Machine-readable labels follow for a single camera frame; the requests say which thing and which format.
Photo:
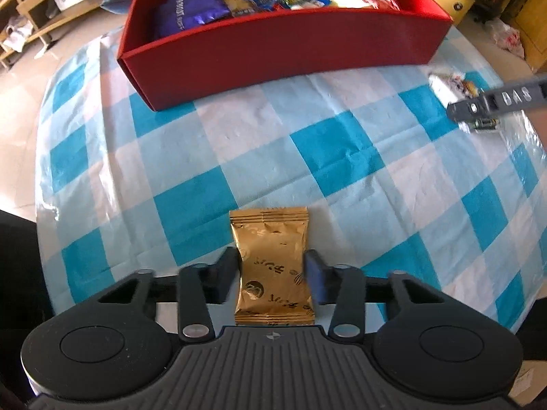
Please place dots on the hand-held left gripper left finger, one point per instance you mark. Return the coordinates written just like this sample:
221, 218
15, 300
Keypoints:
224, 275

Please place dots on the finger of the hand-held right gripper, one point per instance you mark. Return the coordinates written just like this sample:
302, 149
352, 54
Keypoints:
468, 109

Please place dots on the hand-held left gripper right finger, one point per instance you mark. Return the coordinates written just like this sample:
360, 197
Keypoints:
318, 279

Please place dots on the small white candy packet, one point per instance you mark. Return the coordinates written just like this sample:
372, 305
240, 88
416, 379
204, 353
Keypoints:
444, 87

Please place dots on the gold snack packet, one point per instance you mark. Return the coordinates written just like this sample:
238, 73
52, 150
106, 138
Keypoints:
273, 247

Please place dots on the red cardboard box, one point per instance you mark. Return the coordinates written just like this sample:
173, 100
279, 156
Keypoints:
277, 51

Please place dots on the purple snack packet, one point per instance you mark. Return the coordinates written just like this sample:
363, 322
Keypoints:
183, 8

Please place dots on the white plastic bag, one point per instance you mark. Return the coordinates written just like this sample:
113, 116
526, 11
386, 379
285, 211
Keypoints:
508, 38

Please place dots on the blue chequered tablecloth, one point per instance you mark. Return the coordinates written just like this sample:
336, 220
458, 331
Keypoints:
342, 145

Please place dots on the white paper bag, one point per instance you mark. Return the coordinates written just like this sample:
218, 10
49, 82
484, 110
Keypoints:
17, 34

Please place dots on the wooden television stand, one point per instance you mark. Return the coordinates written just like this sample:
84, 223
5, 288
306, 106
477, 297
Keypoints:
32, 6

